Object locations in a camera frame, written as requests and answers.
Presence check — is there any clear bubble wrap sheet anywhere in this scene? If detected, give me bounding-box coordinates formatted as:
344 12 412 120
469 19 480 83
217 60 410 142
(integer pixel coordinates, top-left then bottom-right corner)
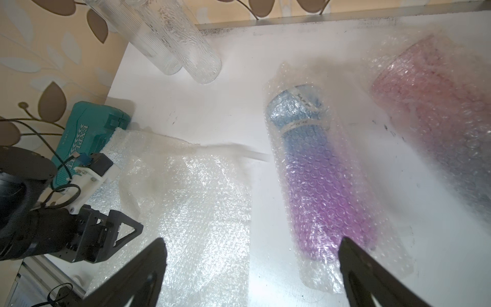
88 130 251 306

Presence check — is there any clear ribbed glass vase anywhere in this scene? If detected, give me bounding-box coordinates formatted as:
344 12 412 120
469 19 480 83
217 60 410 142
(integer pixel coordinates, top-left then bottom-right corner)
127 1 222 84

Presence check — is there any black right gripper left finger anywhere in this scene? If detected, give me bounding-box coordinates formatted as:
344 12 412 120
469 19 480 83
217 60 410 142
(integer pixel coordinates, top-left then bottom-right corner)
78 237 168 306

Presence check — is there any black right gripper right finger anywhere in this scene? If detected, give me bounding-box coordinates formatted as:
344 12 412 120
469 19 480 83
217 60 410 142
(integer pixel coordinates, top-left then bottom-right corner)
338 237 428 307

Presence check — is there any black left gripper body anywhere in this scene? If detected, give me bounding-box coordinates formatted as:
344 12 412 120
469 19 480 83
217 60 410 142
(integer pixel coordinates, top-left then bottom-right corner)
57 205 119 264

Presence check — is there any purple vase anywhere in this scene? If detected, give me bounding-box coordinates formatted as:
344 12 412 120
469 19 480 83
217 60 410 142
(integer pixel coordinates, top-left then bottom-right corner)
264 63 414 294

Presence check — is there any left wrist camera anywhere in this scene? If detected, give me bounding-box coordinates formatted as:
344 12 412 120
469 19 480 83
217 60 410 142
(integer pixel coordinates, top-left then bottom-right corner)
66 153 121 215

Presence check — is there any pink vase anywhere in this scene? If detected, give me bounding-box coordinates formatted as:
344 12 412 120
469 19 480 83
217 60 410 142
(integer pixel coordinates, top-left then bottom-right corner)
364 32 490 223

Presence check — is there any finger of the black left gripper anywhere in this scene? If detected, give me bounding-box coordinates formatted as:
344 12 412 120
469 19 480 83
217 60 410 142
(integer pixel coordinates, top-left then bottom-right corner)
109 210 144 253

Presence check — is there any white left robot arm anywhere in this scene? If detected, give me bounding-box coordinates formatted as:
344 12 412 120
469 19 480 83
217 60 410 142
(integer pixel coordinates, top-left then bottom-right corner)
1 147 143 264

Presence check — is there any green tool case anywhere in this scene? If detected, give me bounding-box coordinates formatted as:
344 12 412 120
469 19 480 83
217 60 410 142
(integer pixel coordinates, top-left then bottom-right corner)
52 101 131 188

